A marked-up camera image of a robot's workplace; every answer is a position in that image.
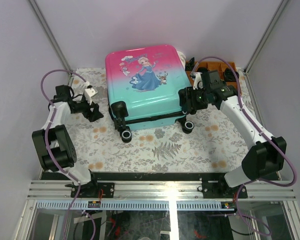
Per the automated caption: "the aluminium mounting rail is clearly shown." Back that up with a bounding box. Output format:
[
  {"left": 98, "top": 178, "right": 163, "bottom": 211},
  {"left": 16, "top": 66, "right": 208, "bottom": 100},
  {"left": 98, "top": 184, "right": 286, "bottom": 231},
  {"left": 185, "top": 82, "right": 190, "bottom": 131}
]
[{"left": 27, "top": 172, "right": 296, "bottom": 211}]

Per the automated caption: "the orange compartment tray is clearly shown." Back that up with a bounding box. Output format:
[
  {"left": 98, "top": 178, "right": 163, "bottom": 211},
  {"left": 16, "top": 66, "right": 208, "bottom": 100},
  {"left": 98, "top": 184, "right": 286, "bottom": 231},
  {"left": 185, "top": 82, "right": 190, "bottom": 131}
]
[{"left": 186, "top": 61, "right": 237, "bottom": 88}]

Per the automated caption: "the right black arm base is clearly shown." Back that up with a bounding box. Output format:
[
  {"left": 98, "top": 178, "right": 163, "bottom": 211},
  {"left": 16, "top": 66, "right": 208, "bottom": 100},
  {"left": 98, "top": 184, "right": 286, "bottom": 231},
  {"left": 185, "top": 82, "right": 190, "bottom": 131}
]
[{"left": 197, "top": 173, "right": 248, "bottom": 201}]

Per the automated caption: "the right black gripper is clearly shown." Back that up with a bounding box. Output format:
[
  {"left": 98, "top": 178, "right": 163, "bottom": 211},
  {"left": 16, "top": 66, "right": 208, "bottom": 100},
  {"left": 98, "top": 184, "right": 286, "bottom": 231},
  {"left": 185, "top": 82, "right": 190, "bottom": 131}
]
[{"left": 181, "top": 85, "right": 211, "bottom": 112}]

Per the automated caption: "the rolled dark sock outside tray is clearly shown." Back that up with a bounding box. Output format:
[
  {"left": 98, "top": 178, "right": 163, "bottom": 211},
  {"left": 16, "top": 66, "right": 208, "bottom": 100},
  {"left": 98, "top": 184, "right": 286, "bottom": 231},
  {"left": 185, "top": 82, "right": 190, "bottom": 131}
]
[{"left": 185, "top": 57, "right": 196, "bottom": 72}]

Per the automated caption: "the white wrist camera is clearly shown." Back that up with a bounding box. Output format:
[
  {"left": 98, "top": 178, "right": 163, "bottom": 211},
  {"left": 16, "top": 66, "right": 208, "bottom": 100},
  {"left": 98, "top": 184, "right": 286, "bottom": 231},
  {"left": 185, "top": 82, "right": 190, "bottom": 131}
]
[
  {"left": 83, "top": 81, "right": 98, "bottom": 106},
  {"left": 191, "top": 72, "right": 204, "bottom": 90}
]

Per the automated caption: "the white crumpled cloth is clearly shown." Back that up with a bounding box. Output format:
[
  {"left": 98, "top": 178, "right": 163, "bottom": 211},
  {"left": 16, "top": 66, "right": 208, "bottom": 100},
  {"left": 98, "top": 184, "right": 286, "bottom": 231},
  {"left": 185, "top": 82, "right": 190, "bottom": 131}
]
[{"left": 177, "top": 51, "right": 186, "bottom": 69}]

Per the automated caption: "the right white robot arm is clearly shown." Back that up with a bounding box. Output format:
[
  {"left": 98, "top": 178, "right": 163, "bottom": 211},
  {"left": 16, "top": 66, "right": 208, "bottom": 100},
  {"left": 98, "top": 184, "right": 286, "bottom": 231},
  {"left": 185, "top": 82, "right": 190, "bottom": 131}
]
[{"left": 179, "top": 70, "right": 287, "bottom": 198}]

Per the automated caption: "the pink and teal suitcase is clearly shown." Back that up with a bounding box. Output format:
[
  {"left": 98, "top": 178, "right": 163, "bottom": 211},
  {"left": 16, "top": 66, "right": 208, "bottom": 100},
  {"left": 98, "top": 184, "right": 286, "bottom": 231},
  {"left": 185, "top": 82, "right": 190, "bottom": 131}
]
[{"left": 105, "top": 44, "right": 194, "bottom": 143}]

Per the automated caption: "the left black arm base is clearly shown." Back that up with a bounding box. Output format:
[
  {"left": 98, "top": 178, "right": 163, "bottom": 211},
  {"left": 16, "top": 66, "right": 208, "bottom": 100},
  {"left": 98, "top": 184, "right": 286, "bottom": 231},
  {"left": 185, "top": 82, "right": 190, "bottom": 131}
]
[{"left": 77, "top": 173, "right": 115, "bottom": 200}]

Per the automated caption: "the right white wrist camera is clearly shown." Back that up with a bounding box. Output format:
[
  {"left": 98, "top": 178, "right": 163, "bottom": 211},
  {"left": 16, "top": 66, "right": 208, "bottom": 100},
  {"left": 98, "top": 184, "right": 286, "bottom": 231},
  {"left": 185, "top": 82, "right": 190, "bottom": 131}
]
[{"left": 191, "top": 72, "right": 204, "bottom": 90}]

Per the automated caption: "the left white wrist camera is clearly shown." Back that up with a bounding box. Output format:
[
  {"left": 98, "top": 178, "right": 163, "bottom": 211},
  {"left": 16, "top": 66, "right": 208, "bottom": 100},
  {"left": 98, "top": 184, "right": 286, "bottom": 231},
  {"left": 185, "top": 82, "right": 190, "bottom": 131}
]
[{"left": 83, "top": 81, "right": 98, "bottom": 106}]

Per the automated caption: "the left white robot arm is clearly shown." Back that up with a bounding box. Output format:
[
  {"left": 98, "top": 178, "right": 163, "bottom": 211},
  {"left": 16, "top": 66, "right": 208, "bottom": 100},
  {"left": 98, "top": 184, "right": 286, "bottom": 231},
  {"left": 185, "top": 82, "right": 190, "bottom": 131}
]
[{"left": 32, "top": 85, "right": 104, "bottom": 198}]

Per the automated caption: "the rolled dark sock right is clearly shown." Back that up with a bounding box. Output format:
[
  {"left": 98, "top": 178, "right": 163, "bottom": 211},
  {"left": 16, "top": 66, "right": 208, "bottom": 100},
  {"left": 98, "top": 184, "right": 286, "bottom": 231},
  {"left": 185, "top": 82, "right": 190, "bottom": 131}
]
[{"left": 223, "top": 67, "right": 240, "bottom": 82}]

